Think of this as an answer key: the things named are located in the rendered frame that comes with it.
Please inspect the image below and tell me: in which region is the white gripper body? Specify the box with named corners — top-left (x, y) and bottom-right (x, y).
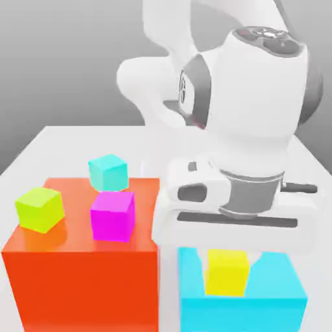
top-left (152, 192), bottom-right (322, 254)

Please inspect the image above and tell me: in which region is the small yellow cube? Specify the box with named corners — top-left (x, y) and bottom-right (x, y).
top-left (204, 248), bottom-right (250, 297)

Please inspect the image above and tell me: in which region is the small magenta cube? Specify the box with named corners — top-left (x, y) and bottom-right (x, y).
top-left (89, 191), bottom-right (136, 244)

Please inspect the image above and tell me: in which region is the small teal cube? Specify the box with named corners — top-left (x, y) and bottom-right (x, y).
top-left (88, 153), bottom-right (130, 193)

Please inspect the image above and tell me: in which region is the small lime cube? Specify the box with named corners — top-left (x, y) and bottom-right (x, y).
top-left (14, 186), bottom-right (65, 234)

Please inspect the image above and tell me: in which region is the large cyan box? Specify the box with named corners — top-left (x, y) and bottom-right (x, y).
top-left (178, 246), bottom-right (309, 332)

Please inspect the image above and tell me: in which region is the large orange box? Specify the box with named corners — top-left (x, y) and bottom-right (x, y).
top-left (1, 177), bottom-right (161, 332)

